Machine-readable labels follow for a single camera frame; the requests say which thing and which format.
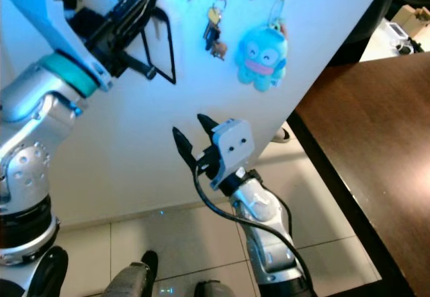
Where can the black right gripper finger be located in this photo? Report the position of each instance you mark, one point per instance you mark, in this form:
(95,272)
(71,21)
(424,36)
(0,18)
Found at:
(208,125)
(185,148)

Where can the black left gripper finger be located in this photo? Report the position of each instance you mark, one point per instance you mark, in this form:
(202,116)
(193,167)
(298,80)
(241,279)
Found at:
(168,45)
(146,66)

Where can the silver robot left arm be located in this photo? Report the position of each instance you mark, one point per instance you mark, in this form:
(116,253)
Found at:
(33,149)

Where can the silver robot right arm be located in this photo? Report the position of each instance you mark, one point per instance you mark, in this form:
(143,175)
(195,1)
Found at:
(269,233)

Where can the bunch of keys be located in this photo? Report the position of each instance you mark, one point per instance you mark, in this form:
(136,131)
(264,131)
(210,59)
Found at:
(215,33)

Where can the dark wooden table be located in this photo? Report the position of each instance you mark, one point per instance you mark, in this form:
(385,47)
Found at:
(363,136)

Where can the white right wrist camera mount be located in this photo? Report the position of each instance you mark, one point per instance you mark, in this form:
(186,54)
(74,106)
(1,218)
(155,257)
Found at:
(234,146)

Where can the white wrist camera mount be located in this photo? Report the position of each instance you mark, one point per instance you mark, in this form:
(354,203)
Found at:
(60,21)
(234,146)

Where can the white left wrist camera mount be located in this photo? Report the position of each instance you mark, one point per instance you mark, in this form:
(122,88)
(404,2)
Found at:
(60,21)

